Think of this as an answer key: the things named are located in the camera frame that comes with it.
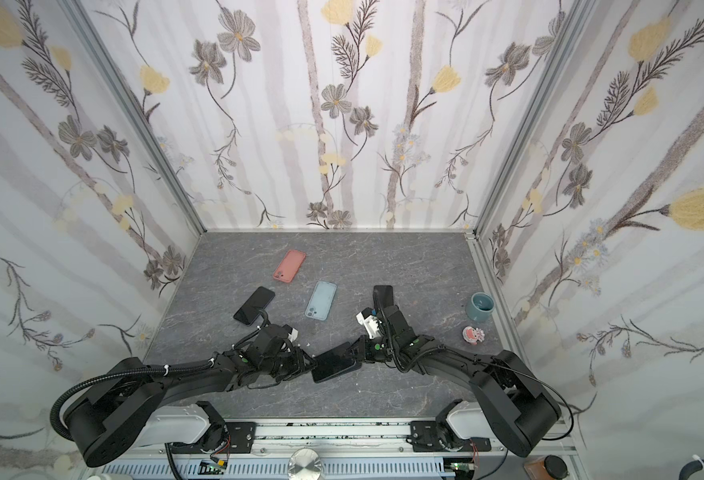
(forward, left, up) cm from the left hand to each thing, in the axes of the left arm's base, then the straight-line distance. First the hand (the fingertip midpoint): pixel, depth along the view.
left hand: (312, 359), depth 84 cm
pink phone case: (+37, +11, -5) cm, 39 cm away
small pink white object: (+6, -48, +2) cm, 48 cm away
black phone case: (-2, -6, +3) cm, 7 cm away
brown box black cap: (-28, -52, +10) cm, 60 cm away
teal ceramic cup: (+15, -53, +2) cm, 55 cm away
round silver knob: (-26, -1, +13) cm, 29 cm away
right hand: (+1, -8, +6) cm, 10 cm away
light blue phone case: (+22, -1, -4) cm, 22 cm away
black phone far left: (+20, +23, -6) cm, 31 cm away
